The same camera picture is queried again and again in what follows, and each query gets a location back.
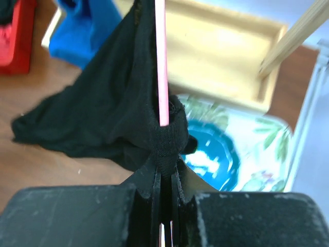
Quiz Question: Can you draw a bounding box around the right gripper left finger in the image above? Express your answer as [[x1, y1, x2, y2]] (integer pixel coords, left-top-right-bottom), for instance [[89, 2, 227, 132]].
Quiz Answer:
[[1, 165, 160, 246]]

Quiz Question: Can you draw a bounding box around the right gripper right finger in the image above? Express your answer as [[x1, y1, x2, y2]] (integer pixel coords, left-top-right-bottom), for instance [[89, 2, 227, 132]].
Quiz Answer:
[[172, 160, 328, 246]]

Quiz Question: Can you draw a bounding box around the black tank top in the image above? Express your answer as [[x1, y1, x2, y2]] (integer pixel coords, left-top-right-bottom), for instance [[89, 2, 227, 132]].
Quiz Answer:
[[11, 1, 197, 176]]

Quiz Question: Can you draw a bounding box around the pink wire hanger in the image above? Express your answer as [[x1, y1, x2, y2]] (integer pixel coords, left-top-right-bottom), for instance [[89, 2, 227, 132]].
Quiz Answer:
[[155, 0, 170, 126]]

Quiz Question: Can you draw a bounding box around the blue tank top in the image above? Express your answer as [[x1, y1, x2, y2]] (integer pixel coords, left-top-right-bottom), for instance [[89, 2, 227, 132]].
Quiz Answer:
[[49, 0, 122, 68]]

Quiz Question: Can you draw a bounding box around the blue dotted plate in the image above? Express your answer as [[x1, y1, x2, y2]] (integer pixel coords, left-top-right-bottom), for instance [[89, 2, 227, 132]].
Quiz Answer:
[[182, 120, 240, 191]]

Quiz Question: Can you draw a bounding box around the floral serving tray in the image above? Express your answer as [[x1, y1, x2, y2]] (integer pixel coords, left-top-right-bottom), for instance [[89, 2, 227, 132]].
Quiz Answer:
[[178, 95, 293, 192]]

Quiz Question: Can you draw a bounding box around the wooden clothes rack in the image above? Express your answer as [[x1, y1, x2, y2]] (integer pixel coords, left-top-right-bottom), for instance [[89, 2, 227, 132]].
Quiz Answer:
[[42, 1, 328, 112]]

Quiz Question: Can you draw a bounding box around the red garment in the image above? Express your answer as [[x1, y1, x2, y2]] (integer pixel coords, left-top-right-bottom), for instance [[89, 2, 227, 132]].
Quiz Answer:
[[1, 24, 13, 68]]

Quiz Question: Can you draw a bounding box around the red plastic bin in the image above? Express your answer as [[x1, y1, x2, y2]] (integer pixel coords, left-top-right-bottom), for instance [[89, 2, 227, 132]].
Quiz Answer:
[[1, 1, 36, 75]]

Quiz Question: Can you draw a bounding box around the black clothes pile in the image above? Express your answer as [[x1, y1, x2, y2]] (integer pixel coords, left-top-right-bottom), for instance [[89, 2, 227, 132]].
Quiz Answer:
[[0, 0, 17, 25]]

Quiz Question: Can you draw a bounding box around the aluminium frame rail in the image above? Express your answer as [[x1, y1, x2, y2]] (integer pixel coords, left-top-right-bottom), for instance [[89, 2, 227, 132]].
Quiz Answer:
[[283, 39, 328, 192]]

